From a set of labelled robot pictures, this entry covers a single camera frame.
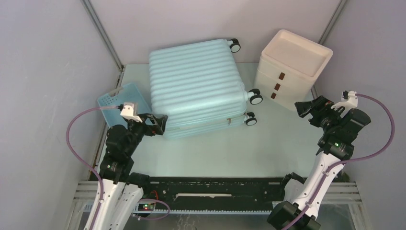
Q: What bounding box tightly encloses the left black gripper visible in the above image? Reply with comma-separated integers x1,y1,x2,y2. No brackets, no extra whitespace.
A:
125,112,168,155

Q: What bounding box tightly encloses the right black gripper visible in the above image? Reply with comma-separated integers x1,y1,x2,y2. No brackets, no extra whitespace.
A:
295,95,345,133

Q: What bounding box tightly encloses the light blue ribbed suitcase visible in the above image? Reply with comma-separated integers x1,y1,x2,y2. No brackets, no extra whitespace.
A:
149,38,263,139

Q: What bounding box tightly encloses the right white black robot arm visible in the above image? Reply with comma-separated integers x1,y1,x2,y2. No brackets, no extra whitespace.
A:
267,91,371,230

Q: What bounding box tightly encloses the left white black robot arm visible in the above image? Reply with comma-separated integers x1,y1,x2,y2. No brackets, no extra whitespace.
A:
85,114,168,230

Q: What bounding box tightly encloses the blue perforated plastic basket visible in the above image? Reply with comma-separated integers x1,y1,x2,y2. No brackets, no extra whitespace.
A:
97,83,152,127

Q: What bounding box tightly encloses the cream plastic drawer cabinet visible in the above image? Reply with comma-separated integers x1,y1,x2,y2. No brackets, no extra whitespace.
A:
254,29,333,111

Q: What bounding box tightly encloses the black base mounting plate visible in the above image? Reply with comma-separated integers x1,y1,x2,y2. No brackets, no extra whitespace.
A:
143,174,291,212

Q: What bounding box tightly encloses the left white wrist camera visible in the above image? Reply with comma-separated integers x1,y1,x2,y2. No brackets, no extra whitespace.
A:
120,102,143,123

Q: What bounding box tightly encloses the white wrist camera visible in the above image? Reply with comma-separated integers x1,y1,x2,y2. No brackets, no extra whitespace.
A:
120,102,143,123
331,91,358,112

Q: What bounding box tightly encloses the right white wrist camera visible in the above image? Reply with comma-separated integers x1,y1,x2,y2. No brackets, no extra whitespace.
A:
331,91,358,112

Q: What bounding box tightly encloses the aluminium frame rail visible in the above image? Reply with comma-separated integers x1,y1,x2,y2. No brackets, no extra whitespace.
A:
65,181,372,230

